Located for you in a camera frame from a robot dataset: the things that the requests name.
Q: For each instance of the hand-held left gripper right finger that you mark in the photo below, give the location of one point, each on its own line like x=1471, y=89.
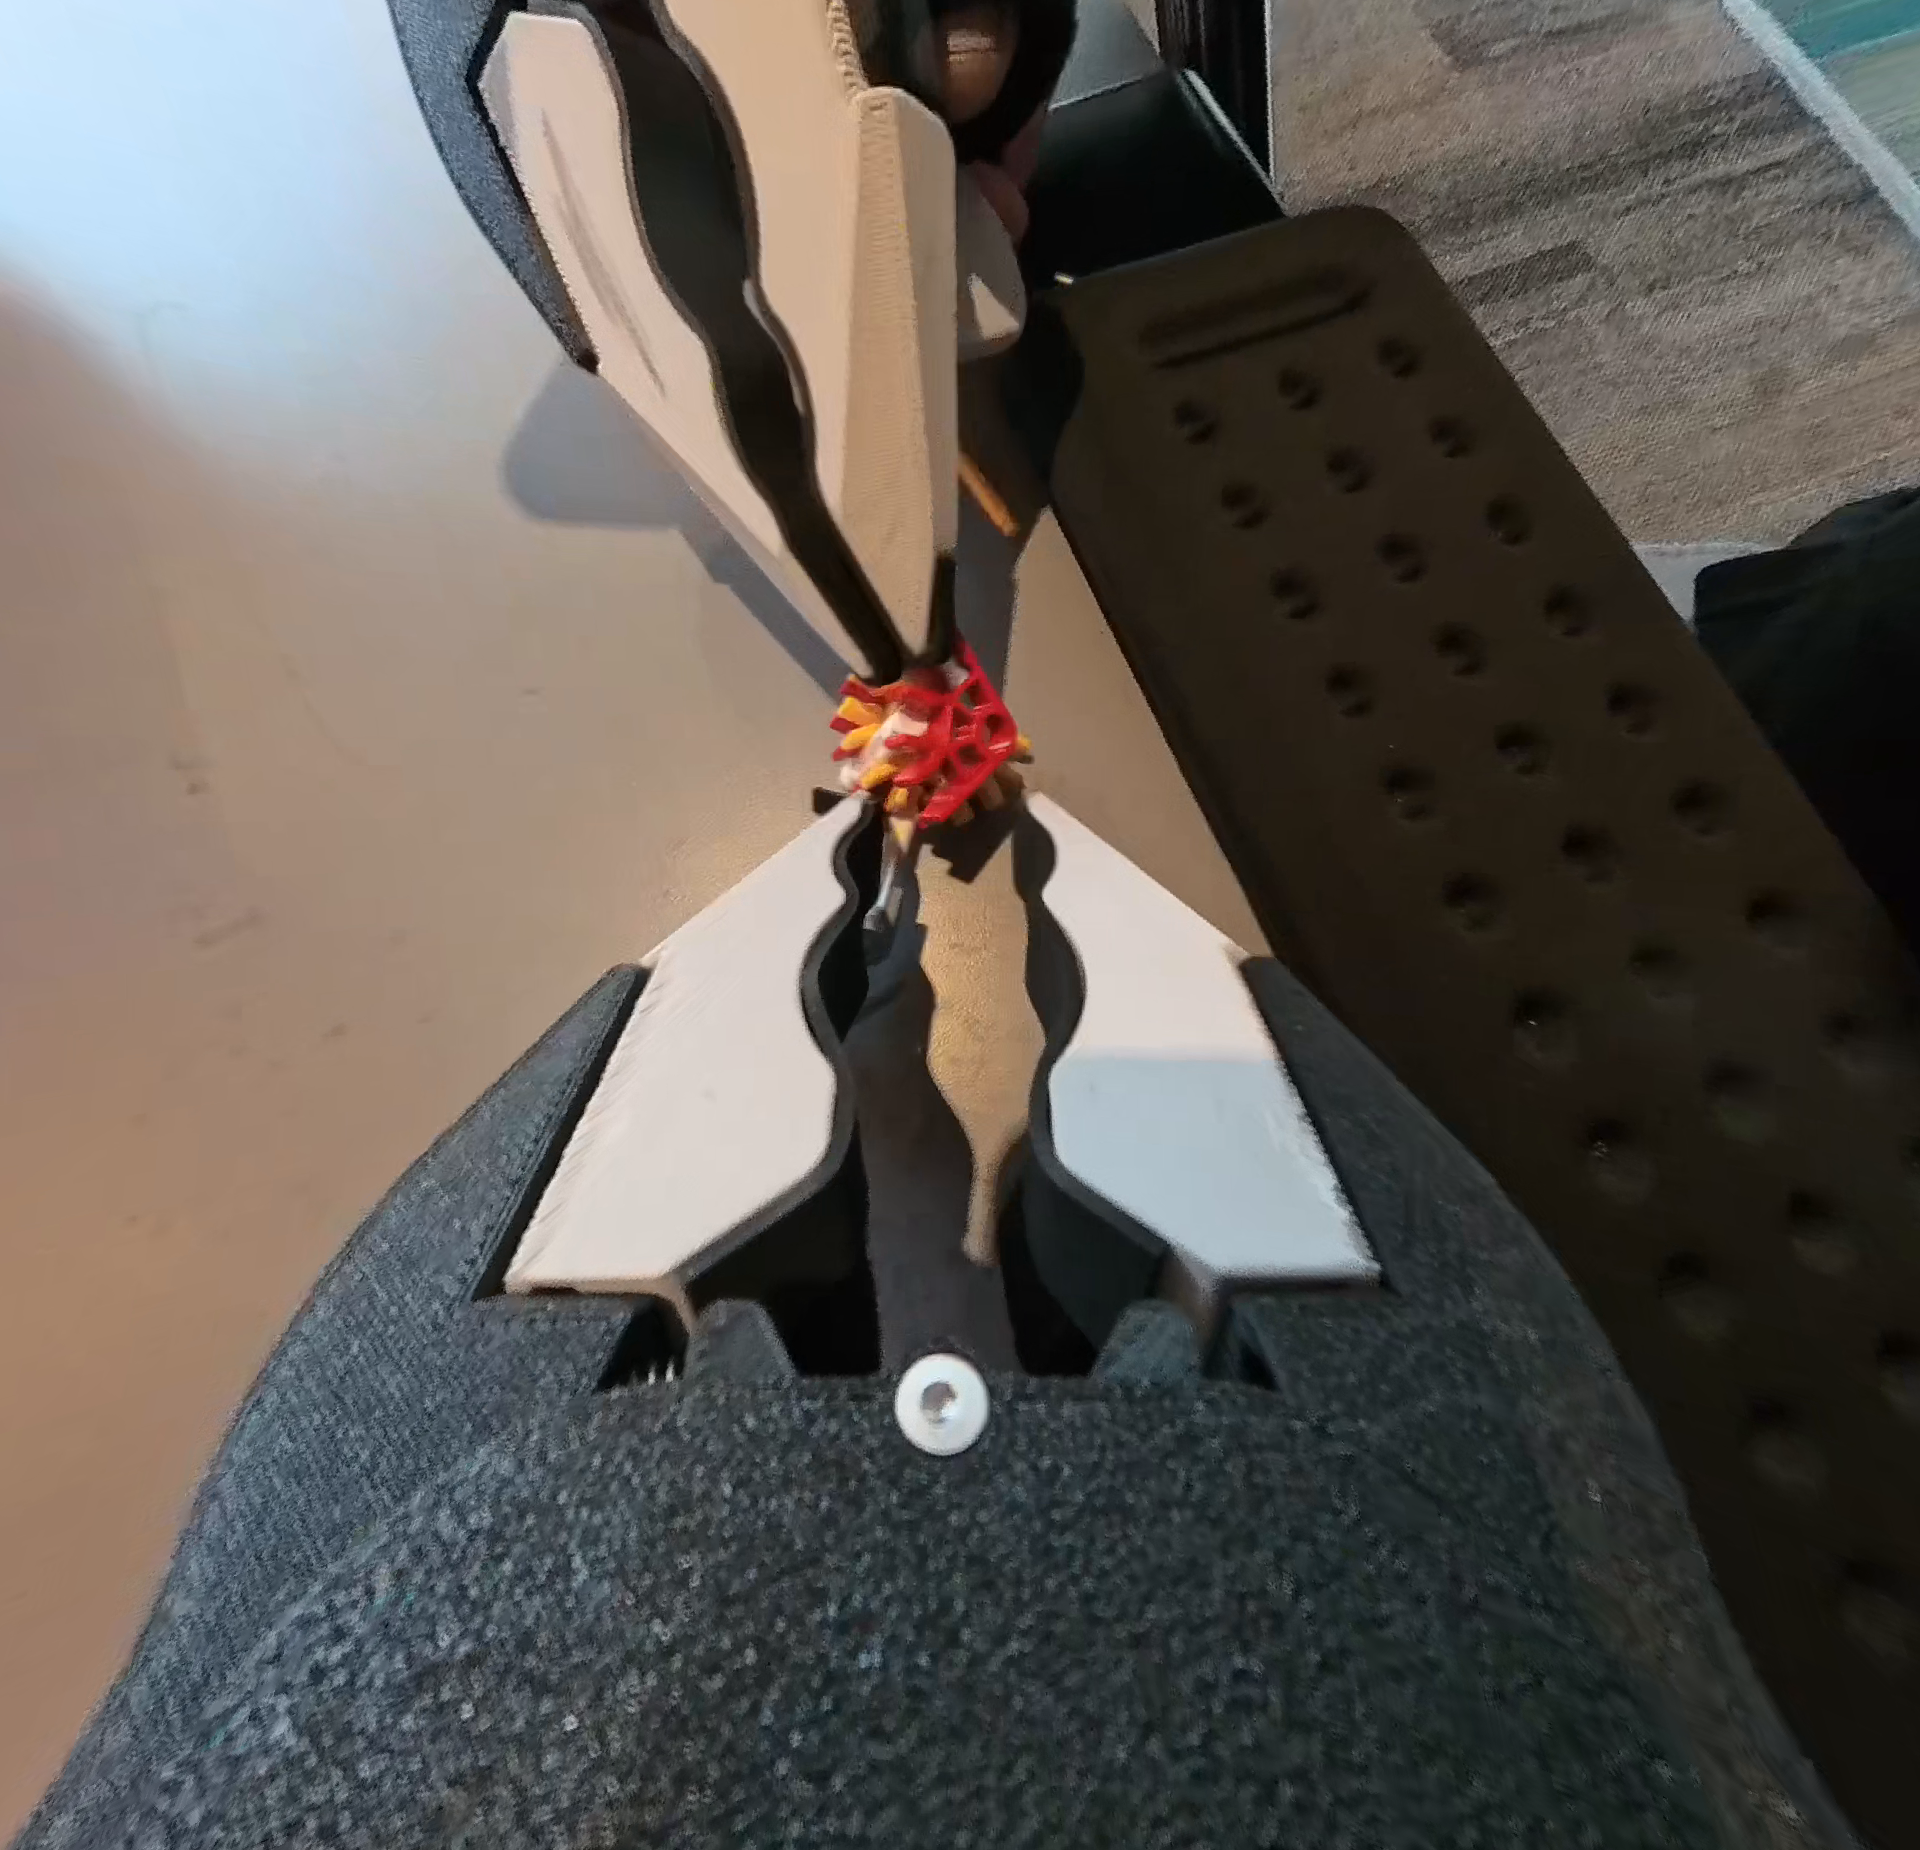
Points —
x=1185, y=1100

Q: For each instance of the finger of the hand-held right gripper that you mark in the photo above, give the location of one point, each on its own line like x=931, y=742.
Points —
x=840, y=304
x=598, y=230

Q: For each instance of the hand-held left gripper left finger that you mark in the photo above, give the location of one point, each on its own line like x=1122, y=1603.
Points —
x=705, y=1100

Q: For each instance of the red toy connector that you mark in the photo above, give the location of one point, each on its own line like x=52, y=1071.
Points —
x=961, y=741

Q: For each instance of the person's right hand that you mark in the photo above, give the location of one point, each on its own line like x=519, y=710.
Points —
x=983, y=64

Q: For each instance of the short orange toy rod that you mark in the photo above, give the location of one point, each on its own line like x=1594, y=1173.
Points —
x=988, y=496

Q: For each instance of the black dimpled pad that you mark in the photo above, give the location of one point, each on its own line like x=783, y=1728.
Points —
x=1499, y=830

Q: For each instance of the black furniture leg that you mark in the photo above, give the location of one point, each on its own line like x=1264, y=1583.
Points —
x=1215, y=50

